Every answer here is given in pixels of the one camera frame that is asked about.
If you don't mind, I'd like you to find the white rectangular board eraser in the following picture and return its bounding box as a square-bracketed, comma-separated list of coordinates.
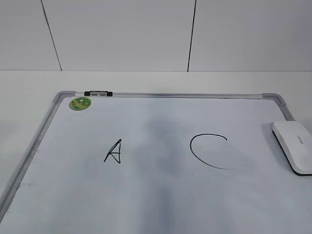
[273, 121, 312, 176]

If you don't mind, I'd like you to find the round green magnet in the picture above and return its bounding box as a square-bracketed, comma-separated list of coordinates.
[69, 97, 92, 111]

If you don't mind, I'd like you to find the white board with grey frame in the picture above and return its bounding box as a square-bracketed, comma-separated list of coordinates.
[0, 92, 312, 234]

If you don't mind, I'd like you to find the black silver frame clip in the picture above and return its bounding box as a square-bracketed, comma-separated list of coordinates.
[84, 91, 113, 97]

